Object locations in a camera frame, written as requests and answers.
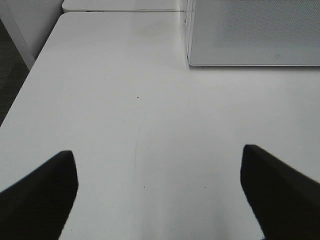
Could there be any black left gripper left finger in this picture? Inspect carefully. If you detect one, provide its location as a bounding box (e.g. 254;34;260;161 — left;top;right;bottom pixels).
0;150;79;240

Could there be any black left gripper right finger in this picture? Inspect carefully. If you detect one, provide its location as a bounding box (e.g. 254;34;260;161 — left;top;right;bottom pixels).
240;144;320;240

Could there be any white microwave door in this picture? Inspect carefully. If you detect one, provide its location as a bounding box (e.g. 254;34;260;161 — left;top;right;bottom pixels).
188;0;320;66

